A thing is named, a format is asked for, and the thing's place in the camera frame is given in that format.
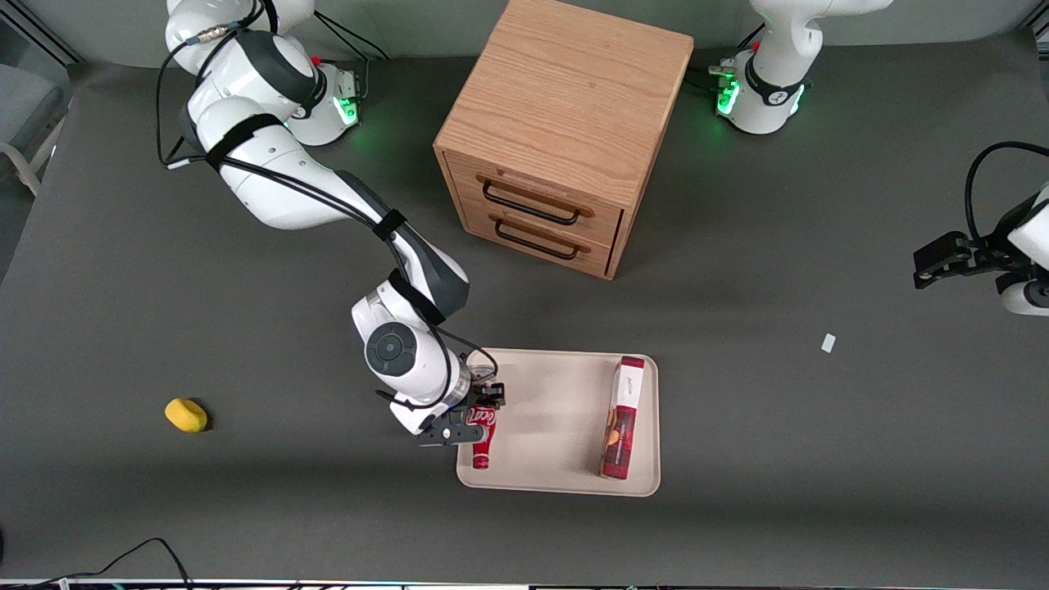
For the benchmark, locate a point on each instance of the grey chair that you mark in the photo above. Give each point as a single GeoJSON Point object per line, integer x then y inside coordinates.
{"type": "Point", "coordinates": [29, 106]}

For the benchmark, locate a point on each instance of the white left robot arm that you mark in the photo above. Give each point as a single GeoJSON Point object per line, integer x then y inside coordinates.
{"type": "Point", "coordinates": [766, 94]}

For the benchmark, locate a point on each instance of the small white paper tag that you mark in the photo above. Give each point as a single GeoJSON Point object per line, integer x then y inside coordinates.
{"type": "Point", "coordinates": [828, 342]}

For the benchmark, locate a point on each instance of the beige plastic tray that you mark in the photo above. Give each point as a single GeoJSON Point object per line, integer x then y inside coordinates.
{"type": "Point", "coordinates": [557, 426]}

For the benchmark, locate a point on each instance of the wooden two-drawer cabinet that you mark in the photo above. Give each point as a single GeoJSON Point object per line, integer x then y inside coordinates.
{"type": "Point", "coordinates": [565, 106]}

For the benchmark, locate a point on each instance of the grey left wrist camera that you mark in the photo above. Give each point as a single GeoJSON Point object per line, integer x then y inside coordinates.
{"type": "Point", "coordinates": [1024, 297]}

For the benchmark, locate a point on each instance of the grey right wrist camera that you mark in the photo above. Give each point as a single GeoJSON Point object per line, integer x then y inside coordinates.
{"type": "Point", "coordinates": [414, 414]}

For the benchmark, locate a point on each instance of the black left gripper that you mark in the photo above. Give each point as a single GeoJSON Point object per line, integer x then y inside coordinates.
{"type": "Point", "coordinates": [989, 248]}

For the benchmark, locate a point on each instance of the red coke bottle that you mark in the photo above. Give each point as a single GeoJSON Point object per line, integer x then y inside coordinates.
{"type": "Point", "coordinates": [483, 451]}

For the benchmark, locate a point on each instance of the red snack box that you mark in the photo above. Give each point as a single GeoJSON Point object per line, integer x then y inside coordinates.
{"type": "Point", "coordinates": [624, 418]}

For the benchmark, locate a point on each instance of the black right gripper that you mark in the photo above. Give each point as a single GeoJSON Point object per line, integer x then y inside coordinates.
{"type": "Point", "coordinates": [483, 397]}

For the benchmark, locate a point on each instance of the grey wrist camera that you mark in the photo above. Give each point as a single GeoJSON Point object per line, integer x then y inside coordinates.
{"type": "Point", "coordinates": [414, 414]}
{"type": "Point", "coordinates": [1024, 297]}

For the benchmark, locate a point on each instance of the yellow sponge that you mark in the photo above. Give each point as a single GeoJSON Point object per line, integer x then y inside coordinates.
{"type": "Point", "coordinates": [186, 415]}

